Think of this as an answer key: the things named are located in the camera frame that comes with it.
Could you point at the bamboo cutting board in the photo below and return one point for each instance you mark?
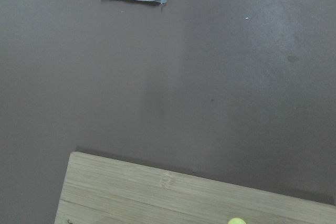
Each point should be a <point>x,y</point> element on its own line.
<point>103,190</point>

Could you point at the yellow plastic knife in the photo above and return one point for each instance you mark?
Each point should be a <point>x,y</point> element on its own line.
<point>236,221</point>

